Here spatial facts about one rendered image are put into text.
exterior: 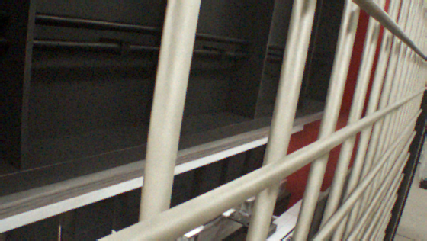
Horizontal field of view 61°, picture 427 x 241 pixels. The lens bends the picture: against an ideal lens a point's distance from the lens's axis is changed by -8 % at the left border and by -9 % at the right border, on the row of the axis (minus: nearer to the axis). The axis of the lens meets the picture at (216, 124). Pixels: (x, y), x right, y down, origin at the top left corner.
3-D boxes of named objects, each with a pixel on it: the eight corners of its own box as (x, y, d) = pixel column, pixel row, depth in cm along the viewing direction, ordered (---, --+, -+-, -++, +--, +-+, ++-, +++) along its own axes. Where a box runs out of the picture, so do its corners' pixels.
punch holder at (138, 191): (136, 214, 136) (141, 171, 132) (155, 223, 132) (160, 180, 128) (105, 226, 123) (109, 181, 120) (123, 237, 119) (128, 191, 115)
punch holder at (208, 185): (200, 187, 169) (206, 152, 166) (216, 194, 165) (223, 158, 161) (179, 197, 157) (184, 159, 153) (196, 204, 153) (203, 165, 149)
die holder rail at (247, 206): (276, 190, 250) (279, 176, 248) (284, 192, 247) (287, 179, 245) (238, 213, 208) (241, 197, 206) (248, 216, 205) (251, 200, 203)
